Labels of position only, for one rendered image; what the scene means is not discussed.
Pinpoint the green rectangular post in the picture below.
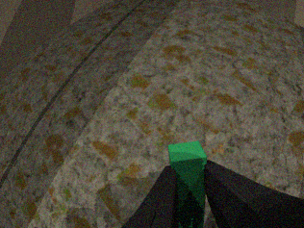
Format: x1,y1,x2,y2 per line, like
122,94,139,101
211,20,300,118
167,141,207,228

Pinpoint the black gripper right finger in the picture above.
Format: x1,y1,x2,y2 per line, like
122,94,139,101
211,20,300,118
203,160,304,228

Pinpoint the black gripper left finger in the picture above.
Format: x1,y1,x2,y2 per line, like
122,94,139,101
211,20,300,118
121,165,179,228

